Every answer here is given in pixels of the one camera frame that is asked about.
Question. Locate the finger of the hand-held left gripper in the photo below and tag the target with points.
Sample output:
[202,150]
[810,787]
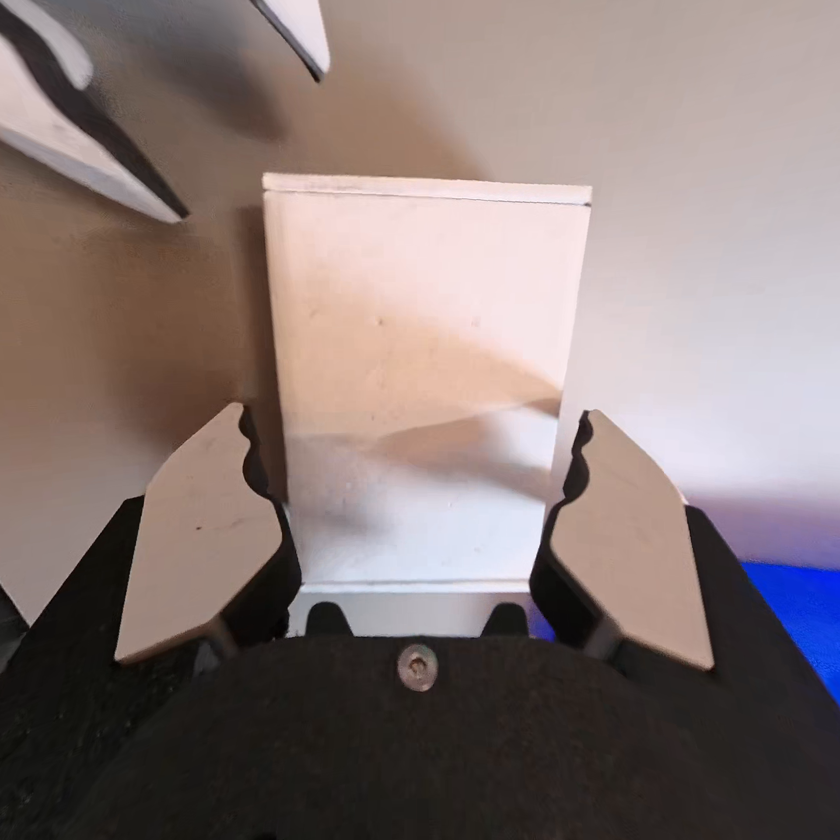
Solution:
[302,26]
[39,124]

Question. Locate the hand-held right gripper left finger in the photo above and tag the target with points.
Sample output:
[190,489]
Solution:
[197,525]

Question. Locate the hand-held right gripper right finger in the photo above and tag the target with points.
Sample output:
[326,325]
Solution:
[630,538]

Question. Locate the large blue plastic bin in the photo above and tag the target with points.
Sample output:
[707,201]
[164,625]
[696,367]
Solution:
[800,610]

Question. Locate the white cardboard mailer box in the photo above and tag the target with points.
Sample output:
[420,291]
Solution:
[426,295]

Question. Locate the grey desk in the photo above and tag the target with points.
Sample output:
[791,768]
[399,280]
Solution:
[689,197]

